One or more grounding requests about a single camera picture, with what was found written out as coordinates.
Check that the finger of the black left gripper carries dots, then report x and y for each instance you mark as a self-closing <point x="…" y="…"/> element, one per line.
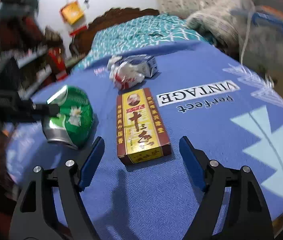
<point x="15" y="110"/>

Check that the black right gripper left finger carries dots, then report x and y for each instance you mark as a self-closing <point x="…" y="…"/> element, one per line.
<point x="50" y="206"/>

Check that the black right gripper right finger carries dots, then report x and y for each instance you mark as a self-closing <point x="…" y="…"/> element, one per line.
<point x="233" y="205"/>

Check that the green crushed can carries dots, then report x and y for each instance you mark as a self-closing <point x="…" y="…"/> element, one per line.
<point x="74" y="121"/>

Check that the cluttered metal shelf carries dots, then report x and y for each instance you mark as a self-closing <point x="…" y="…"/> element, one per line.
<point x="24" y="39"/>

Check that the blue vintage print blanket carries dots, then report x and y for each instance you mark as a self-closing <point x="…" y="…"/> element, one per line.
<point x="225" y="109"/>

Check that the crumpled white red plastic bag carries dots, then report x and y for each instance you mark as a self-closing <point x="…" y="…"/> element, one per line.
<point x="123" y="74"/>

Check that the teal patterned bed sheet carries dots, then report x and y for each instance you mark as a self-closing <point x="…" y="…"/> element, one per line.
<point x="135" y="34"/>

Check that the yellow brown incense box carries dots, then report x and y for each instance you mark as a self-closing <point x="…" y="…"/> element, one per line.
<point x="140" y="132"/>

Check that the blue white carton box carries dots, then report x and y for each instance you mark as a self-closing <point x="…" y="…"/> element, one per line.
<point x="145" y="64"/>

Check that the yellow red wall calendar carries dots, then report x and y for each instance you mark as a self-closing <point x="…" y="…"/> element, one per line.
<point x="74" y="15"/>

